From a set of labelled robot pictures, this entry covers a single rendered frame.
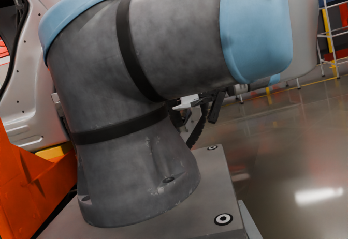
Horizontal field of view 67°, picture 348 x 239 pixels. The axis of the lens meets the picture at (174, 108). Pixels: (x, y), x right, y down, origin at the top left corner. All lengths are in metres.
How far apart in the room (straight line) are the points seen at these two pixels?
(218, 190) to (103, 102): 0.15
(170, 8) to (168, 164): 0.16
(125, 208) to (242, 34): 0.19
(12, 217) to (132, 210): 0.81
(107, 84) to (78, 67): 0.03
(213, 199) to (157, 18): 0.18
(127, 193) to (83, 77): 0.12
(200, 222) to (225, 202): 0.03
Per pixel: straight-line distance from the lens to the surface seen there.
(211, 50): 0.22
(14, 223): 1.07
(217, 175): 0.33
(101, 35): 0.26
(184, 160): 0.30
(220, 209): 0.27
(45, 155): 1.50
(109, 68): 0.25
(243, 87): 0.86
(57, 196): 1.32
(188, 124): 1.10
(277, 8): 0.22
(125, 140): 0.27
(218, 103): 0.86
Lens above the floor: 0.96
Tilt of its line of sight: 9 degrees down
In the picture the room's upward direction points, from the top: 16 degrees counter-clockwise
